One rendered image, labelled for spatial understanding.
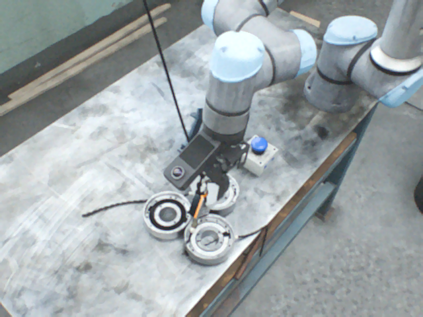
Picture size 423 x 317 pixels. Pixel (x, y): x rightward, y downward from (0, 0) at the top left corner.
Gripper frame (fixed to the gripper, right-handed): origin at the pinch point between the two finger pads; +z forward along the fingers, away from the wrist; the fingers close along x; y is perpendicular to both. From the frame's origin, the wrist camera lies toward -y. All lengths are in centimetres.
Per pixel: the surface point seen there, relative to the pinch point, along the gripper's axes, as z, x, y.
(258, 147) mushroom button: 1.0, 1.9, 22.1
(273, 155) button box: 3.8, -0.8, 25.4
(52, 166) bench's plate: 13.5, 37.6, -10.4
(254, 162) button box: 4.4, 1.2, 20.4
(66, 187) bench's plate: 13.6, 30.1, -11.8
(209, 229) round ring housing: 8.3, -2.6, 1.0
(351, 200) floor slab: 78, -12, 102
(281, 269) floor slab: 84, -8, 54
